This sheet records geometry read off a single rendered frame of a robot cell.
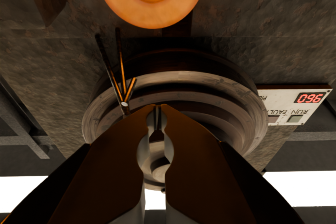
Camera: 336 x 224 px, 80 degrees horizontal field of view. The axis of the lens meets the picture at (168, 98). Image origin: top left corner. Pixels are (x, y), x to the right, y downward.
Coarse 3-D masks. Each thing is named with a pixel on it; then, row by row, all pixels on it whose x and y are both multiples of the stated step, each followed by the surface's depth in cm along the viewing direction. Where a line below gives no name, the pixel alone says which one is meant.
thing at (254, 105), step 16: (144, 64) 41; (160, 64) 40; (176, 64) 39; (192, 64) 40; (208, 64) 41; (128, 80) 38; (144, 80) 38; (160, 80) 38; (176, 80) 38; (192, 80) 38; (208, 80) 38; (224, 80) 38; (240, 80) 43; (96, 96) 41; (112, 96) 41; (240, 96) 42; (256, 96) 42; (96, 112) 45; (256, 112) 46; (256, 128) 50; (256, 144) 56
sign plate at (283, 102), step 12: (264, 96) 61; (276, 96) 61; (288, 96) 61; (312, 96) 61; (324, 96) 62; (276, 108) 65; (288, 108) 66; (300, 108) 66; (312, 108) 66; (276, 120) 70; (300, 120) 70
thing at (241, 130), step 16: (144, 96) 39; (160, 96) 39; (176, 96) 39; (192, 96) 39; (208, 96) 39; (224, 96) 40; (112, 112) 42; (192, 112) 39; (208, 112) 40; (224, 112) 42; (240, 112) 43; (96, 128) 46; (224, 128) 43; (240, 128) 45; (240, 144) 48
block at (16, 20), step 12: (0, 0) 27; (12, 0) 27; (24, 0) 27; (36, 0) 27; (48, 0) 30; (60, 0) 33; (0, 12) 28; (12, 12) 28; (24, 12) 28; (36, 12) 28; (48, 12) 30; (0, 24) 29; (12, 24) 29; (24, 24) 29; (36, 24) 29; (48, 24) 30
